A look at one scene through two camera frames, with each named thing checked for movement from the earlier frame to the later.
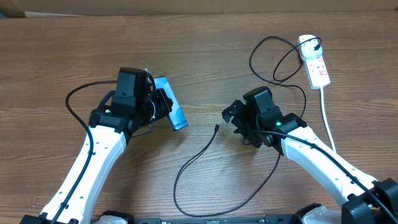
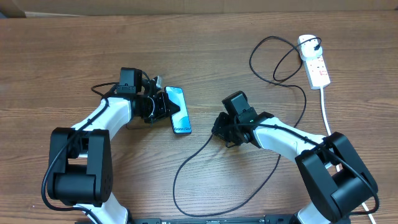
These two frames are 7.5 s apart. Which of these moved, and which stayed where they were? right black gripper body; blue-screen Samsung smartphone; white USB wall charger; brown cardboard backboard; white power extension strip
Moved: blue-screen Samsung smartphone; right black gripper body
Stayed: white USB wall charger; white power extension strip; brown cardboard backboard
